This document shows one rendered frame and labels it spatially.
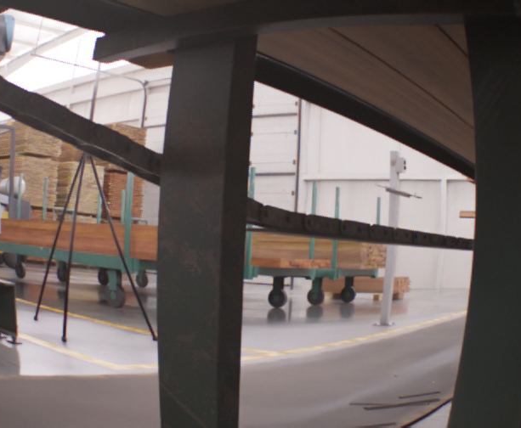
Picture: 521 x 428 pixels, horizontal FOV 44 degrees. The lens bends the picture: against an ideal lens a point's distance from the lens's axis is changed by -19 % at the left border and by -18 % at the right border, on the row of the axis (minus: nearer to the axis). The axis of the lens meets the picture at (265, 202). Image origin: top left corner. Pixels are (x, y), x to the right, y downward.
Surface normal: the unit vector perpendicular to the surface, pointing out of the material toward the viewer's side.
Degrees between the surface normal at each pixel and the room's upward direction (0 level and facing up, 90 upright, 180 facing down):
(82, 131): 90
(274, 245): 90
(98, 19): 90
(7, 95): 90
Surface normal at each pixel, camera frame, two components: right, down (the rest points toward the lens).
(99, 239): -0.54, -0.09
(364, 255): 0.84, 0.00
